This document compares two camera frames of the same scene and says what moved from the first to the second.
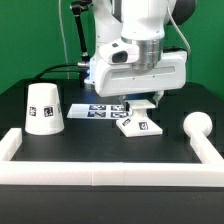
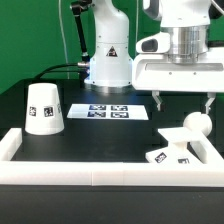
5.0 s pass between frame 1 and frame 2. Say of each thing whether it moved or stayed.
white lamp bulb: stayed
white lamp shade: stayed
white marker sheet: stayed
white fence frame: stayed
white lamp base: moved
